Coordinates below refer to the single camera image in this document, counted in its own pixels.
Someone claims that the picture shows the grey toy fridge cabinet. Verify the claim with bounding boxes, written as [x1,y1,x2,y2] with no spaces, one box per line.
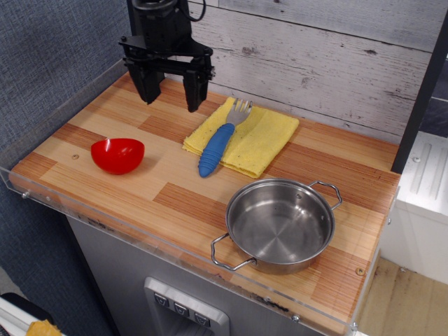
[68,218,316,335]

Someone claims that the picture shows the yellow towel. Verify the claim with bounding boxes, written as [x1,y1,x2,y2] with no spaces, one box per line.
[183,97,300,179]

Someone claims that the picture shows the black vertical post right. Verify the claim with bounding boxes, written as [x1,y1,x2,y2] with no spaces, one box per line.
[391,13,447,174]

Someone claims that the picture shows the blue handled metal spork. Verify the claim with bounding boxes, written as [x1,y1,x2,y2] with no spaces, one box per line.
[198,99,253,178]

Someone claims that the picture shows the clear acrylic table guard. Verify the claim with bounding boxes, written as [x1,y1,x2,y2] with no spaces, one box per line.
[1,63,399,335]

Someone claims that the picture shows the red plastic bowl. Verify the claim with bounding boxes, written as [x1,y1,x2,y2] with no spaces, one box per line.
[90,138,145,175]

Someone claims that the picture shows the stainless steel pot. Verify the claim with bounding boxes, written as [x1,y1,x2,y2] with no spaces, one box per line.
[211,178,343,274]

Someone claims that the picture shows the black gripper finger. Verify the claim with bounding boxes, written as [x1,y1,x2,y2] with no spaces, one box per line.
[183,73,209,113]
[126,61,165,104]

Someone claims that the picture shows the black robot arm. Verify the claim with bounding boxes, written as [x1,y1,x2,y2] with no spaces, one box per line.
[119,0,214,112]

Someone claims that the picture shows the white toy sink unit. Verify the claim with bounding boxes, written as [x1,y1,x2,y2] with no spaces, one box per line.
[379,132,447,284]

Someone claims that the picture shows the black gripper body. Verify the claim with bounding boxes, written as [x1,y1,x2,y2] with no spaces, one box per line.
[120,1,214,81]

